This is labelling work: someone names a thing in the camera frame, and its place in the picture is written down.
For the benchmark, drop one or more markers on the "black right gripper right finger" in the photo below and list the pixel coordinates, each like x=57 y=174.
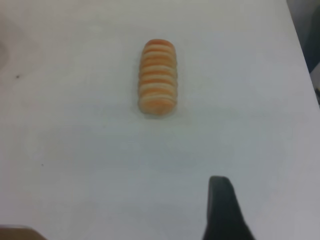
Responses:
x=223 y=215

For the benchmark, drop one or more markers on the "striped spiral bread roll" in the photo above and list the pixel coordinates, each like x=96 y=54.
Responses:
x=158 y=80

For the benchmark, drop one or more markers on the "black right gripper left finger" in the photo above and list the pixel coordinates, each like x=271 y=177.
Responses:
x=17 y=233

